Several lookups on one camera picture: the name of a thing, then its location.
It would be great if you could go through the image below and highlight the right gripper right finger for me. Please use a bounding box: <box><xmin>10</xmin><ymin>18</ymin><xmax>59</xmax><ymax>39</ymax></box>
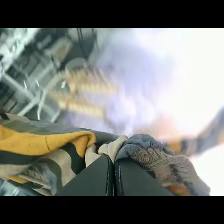
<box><xmin>114</xmin><ymin>157</ymin><xmax>174</xmax><ymax>197</ymax></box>

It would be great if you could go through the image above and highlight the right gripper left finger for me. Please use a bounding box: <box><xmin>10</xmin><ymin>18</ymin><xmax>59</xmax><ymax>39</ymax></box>
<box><xmin>56</xmin><ymin>154</ymin><xmax>115</xmax><ymax>197</ymax></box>

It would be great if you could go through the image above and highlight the orange striped sweater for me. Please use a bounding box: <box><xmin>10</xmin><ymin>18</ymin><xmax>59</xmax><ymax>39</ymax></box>
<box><xmin>0</xmin><ymin>106</ymin><xmax>224</xmax><ymax>197</ymax></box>

